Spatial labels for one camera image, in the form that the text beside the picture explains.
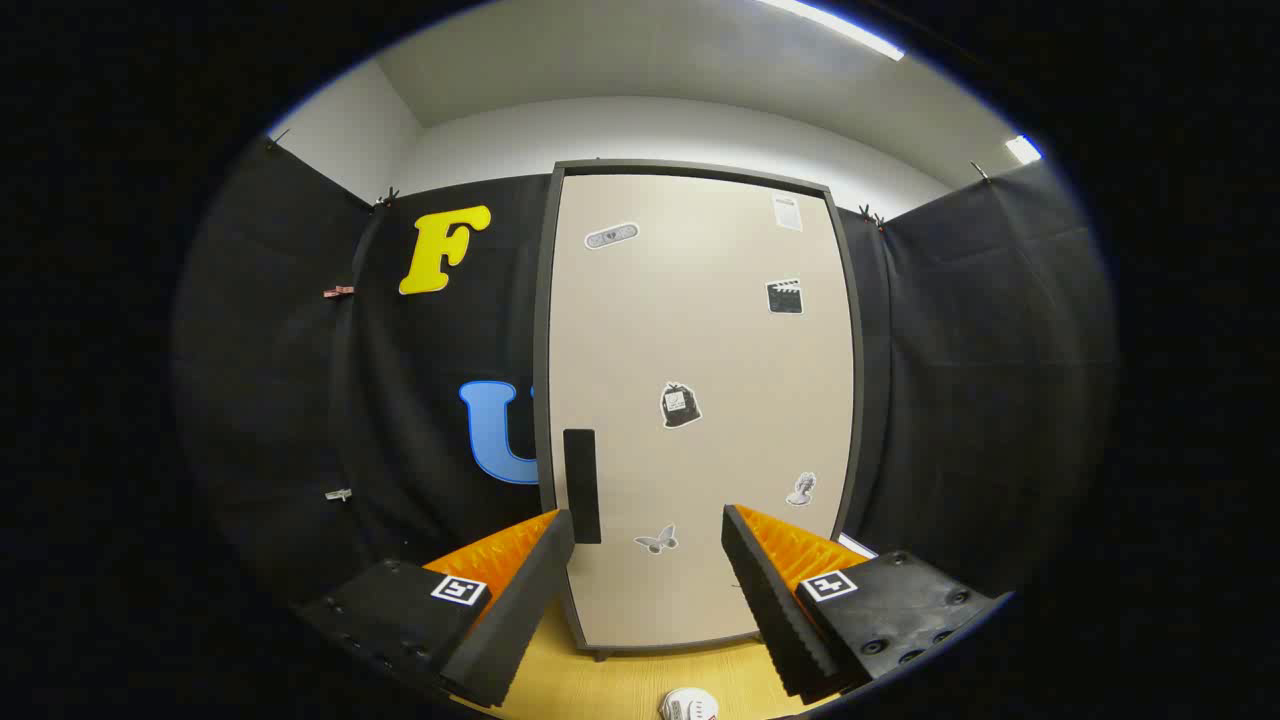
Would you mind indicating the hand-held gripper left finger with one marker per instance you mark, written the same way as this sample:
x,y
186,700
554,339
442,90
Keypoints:
x,y
520,620

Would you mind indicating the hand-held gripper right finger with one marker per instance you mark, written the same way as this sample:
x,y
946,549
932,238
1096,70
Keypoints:
x,y
770,610

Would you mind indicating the white canvas shoe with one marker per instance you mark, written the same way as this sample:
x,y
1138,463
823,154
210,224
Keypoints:
x,y
688,704

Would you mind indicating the dark grey shoe cabinet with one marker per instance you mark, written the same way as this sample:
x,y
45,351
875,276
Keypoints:
x,y
541,330

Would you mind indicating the black backdrop cloth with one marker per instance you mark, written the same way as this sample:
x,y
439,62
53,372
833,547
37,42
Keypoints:
x,y
280,400

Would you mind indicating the red cloth clip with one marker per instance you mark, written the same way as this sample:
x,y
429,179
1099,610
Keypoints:
x,y
338,291

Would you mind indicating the small ceiling light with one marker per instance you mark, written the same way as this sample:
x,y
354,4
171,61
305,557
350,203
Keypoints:
x,y
1023,150

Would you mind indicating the long ceiling light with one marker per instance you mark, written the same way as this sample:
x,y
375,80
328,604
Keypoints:
x,y
840,28

